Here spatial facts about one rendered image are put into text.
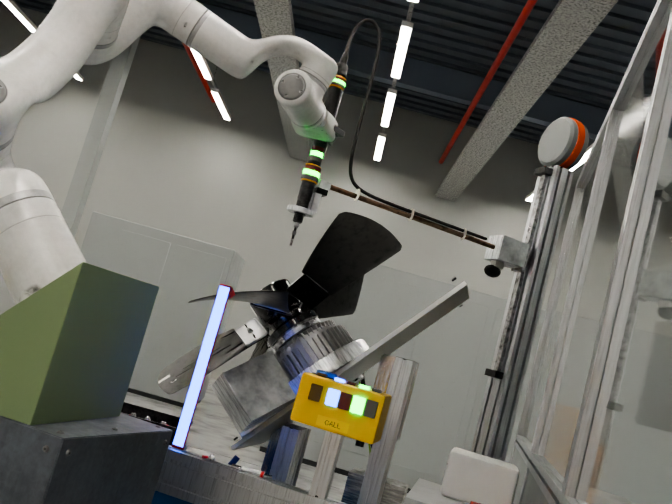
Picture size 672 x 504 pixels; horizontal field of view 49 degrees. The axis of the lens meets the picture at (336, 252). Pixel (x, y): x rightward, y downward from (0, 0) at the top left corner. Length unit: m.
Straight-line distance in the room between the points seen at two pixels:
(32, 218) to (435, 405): 6.35
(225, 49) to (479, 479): 1.14
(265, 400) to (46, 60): 0.86
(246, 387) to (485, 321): 5.79
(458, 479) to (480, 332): 5.56
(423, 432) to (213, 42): 6.04
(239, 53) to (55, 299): 0.79
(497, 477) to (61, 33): 1.34
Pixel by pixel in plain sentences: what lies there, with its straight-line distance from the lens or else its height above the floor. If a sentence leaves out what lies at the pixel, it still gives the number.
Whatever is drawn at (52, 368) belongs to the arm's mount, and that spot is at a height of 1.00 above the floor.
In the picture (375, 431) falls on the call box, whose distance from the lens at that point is 1.35.
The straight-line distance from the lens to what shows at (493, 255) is 2.10.
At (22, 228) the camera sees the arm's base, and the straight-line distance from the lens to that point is 1.20.
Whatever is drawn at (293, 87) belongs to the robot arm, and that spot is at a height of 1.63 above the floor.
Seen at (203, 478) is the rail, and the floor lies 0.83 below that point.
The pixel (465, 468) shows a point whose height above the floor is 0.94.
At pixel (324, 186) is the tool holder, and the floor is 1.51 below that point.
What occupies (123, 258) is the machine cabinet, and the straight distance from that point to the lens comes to 9.21.
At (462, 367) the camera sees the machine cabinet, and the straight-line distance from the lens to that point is 7.35.
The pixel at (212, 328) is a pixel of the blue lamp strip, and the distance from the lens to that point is 1.49.
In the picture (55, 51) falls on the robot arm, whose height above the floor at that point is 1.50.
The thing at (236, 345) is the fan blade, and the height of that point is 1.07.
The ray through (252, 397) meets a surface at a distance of 1.72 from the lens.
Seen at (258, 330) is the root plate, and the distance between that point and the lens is 1.89.
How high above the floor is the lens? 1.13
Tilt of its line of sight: 7 degrees up
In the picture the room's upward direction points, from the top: 16 degrees clockwise
